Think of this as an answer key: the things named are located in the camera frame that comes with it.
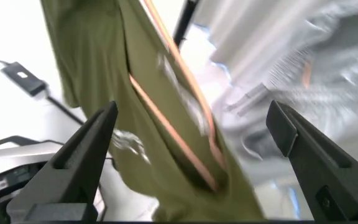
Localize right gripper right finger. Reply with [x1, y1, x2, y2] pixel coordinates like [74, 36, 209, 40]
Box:
[265, 100, 358, 222]

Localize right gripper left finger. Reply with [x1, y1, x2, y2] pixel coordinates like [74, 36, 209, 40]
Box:
[6, 101, 119, 222]

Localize pale grey shorts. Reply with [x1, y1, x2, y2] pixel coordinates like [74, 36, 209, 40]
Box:
[213, 0, 358, 184]

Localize green garment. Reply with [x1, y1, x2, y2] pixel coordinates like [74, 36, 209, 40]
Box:
[40, 0, 265, 222]

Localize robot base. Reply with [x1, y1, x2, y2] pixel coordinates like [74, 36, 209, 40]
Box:
[0, 135, 108, 223]

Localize black clothes rack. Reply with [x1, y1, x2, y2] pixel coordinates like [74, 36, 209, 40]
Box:
[172, 0, 200, 47]

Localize black power adapter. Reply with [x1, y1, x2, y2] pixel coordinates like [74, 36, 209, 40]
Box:
[0, 59, 85, 126]

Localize white curtain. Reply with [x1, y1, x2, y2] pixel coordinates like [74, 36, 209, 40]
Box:
[194, 0, 319, 82]

